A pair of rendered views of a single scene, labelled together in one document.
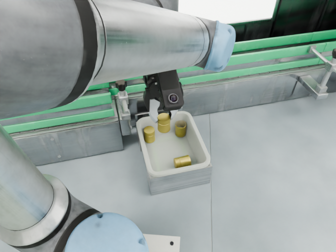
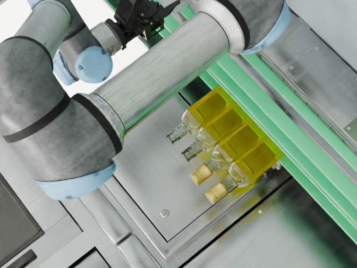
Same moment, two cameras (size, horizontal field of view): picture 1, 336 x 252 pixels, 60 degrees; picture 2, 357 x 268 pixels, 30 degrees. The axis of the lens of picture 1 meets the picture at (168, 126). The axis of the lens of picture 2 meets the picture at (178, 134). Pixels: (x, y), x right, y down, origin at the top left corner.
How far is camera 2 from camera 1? 0.94 m
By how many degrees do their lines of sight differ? 33
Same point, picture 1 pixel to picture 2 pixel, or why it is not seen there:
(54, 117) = (264, 81)
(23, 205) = (179, 30)
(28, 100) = (16, 45)
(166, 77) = (125, 10)
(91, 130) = not seen: hidden behind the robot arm
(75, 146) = (290, 40)
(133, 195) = not seen: outside the picture
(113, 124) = not seen: hidden behind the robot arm
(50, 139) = (292, 69)
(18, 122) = (292, 109)
